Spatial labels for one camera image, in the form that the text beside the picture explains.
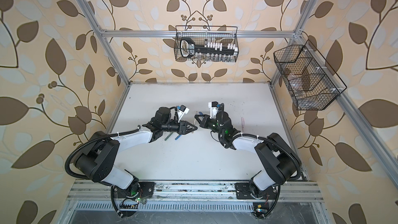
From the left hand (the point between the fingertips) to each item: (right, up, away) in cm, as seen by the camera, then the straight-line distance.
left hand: (196, 127), depth 80 cm
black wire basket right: (+56, +20, -6) cm, 60 cm away
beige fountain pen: (-1, +2, +2) cm, 3 cm away
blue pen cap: (+2, +5, +23) cm, 24 cm away
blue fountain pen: (-13, -9, +13) cm, 20 cm away
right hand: (-1, +5, +2) cm, 5 cm away
